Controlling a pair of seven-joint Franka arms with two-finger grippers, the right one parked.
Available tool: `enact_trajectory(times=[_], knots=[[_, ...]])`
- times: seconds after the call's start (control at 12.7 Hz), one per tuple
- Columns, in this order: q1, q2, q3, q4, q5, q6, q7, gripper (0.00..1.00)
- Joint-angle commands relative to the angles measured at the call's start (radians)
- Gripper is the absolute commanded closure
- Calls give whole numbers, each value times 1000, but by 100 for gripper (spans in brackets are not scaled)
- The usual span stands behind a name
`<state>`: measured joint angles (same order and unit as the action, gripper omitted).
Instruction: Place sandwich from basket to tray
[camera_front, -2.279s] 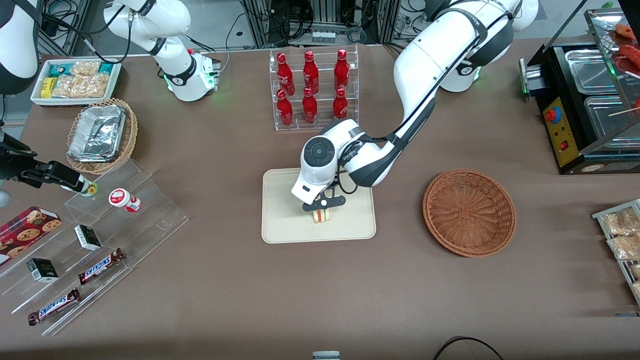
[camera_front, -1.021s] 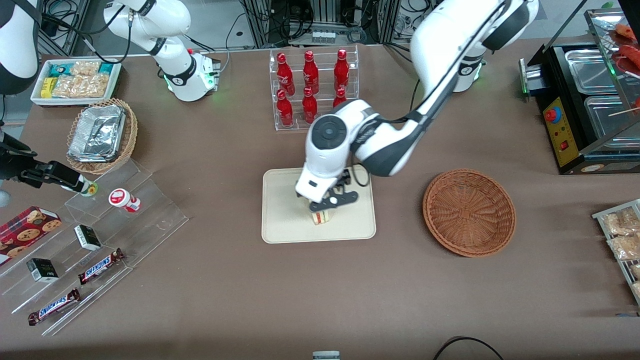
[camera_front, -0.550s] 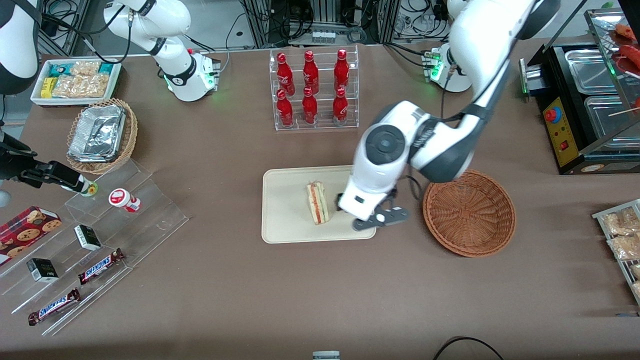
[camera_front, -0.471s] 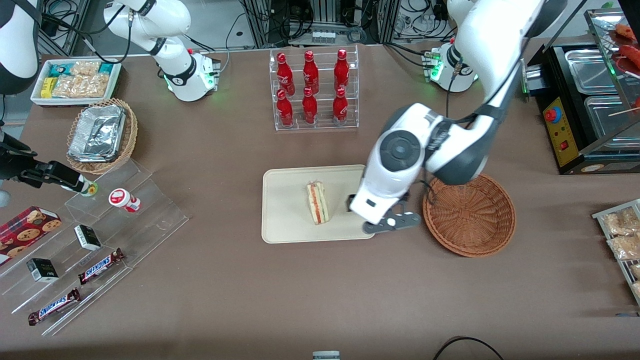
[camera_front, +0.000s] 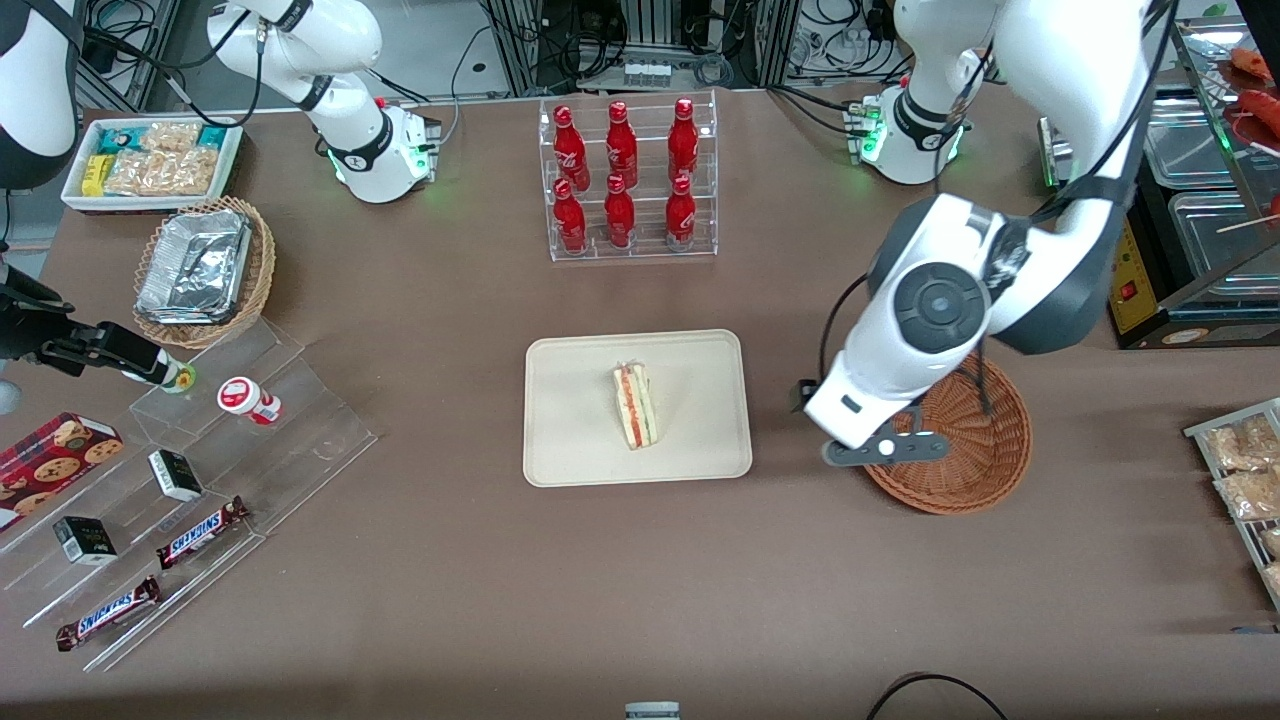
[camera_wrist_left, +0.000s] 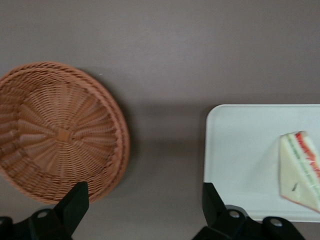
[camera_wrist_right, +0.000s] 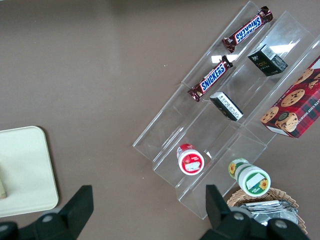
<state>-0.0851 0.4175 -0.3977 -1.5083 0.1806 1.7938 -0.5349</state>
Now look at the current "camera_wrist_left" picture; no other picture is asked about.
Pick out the triangle sandwich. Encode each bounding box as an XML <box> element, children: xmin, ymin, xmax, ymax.
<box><xmin>278</xmin><ymin>130</ymin><xmax>320</xmax><ymax>214</ymax></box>

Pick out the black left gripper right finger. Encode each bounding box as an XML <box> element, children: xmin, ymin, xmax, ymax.
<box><xmin>193</xmin><ymin>182</ymin><xmax>306</xmax><ymax>240</ymax></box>

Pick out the round brown wicker basket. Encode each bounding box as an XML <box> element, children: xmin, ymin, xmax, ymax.
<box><xmin>0</xmin><ymin>61</ymin><xmax>131</xmax><ymax>206</ymax></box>

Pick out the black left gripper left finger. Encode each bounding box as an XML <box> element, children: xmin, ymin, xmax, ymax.
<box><xmin>0</xmin><ymin>181</ymin><xmax>90</xmax><ymax>240</ymax></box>

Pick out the cream plastic tray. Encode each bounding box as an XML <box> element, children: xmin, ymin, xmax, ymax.
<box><xmin>203</xmin><ymin>103</ymin><xmax>320</xmax><ymax>224</ymax></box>

